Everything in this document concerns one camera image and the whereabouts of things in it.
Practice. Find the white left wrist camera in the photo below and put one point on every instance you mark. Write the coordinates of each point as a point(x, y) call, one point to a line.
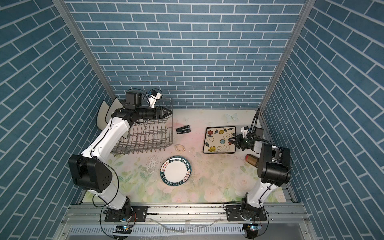
point(154, 96)

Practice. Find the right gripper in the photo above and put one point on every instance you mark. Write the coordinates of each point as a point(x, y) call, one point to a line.
point(238, 142)

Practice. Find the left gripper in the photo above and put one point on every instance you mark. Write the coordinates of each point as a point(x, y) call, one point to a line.
point(161, 109)

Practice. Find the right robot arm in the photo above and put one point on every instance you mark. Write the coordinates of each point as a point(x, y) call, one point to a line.
point(274, 165)

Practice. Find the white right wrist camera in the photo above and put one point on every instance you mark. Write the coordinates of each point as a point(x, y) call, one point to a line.
point(245, 132)

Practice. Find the brown striped cylinder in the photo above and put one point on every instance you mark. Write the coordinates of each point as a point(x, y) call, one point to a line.
point(252, 160)

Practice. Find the floral square plate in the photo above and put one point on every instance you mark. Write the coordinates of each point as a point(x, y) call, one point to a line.
point(217, 140)

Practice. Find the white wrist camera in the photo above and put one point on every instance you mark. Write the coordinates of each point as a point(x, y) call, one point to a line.
point(245, 132)
point(154, 96)

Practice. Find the base circuit board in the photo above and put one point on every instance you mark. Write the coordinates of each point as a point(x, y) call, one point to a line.
point(123, 230)
point(253, 228)

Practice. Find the white cable duct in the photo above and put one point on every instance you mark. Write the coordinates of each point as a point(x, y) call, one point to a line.
point(156, 230)

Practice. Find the aluminium mounting rail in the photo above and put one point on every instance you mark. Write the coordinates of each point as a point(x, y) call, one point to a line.
point(284, 221)

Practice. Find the left base circuit board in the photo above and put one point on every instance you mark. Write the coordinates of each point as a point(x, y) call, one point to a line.
point(123, 230)

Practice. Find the grey wire dish rack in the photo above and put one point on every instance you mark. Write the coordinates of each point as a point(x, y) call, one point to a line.
point(146, 136)

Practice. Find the right base circuit board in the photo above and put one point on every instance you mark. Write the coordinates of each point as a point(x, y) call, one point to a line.
point(253, 228)

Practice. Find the black stapler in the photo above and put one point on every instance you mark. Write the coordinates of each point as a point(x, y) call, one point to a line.
point(183, 130)

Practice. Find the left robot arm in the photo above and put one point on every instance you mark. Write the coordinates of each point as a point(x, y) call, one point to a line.
point(90, 170)

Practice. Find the white square plate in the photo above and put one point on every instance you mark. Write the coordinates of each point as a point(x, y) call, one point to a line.
point(116, 104)
point(101, 116)

